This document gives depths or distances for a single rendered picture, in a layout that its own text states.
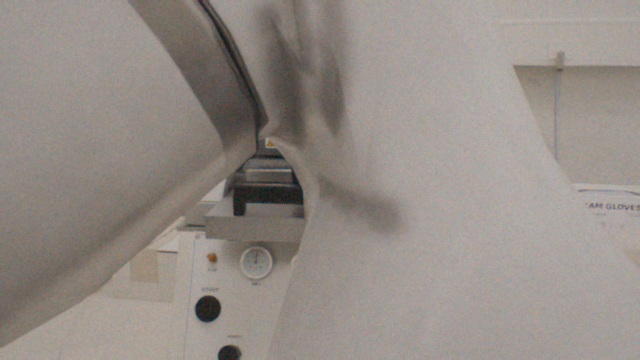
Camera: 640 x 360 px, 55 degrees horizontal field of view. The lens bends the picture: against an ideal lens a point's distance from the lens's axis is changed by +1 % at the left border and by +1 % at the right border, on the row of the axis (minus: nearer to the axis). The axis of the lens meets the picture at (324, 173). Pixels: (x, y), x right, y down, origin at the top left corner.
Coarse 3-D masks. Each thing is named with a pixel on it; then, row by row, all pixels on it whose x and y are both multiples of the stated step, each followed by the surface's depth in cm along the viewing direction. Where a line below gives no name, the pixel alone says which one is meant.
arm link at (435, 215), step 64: (256, 0) 14; (320, 0) 14; (384, 0) 14; (448, 0) 14; (256, 64) 15; (320, 64) 15; (384, 64) 14; (448, 64) 14; (320, 128) 16; (384, 128) 14; (448, 128) 14; (512, 128) 15; (320, 192) 18; (384, 192) 14; (448, 192) 13; (512, 192) 14; (576, 192) 17; (320, 256) 16; (384, 256) 14; (448, 256) 13; (512, 256) 14; (576, 256) 14; (320, 320) 15; (384, 320) 14; (448, 320) 13; (512, 320) 13; (576, 320) 14
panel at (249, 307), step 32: (192, 256) 81; (224, 256) 80; (288, 256) 79; (192, 288) 80; (224, 288) 79; (256, 288) 79; (192, 320) 79; (224, 320) 78; (256, 320) 78; (192, 352) 78; (256, 352) 77
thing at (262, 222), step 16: (256, 176) 78; (272, 176) 78; (288, 176) 78; (224, 208) 76; (256, 208) 76; (272, 208) 76; (288, 208) 76; (208, 224) 73; (224, 224) 73; (240, 224) 73; (256, 224) 72; (272, 224) 72; (288, 224) 72; (304, 224) 72; (240, 240) 75; (256, 240) 73; (272, 240) 73; (288, 240) 72
